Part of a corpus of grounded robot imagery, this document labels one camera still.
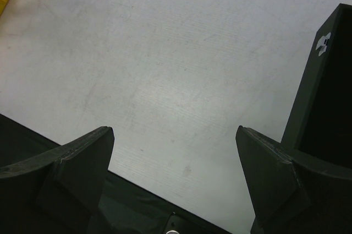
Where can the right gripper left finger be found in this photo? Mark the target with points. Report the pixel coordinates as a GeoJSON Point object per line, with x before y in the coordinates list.
{"type": "Point", "coordinates": [57, 191]}

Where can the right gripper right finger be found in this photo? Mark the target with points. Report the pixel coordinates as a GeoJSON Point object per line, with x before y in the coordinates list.
{"type": "Point", "coordinates": [291, 191]}

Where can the black tie storage box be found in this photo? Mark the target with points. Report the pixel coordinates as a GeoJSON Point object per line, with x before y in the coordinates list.
{"type": "Point", "coordinates": [320, 120]}

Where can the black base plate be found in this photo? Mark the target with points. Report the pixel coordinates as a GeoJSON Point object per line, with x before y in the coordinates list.
{"type": "Point", "coordinates": [123, 207]}

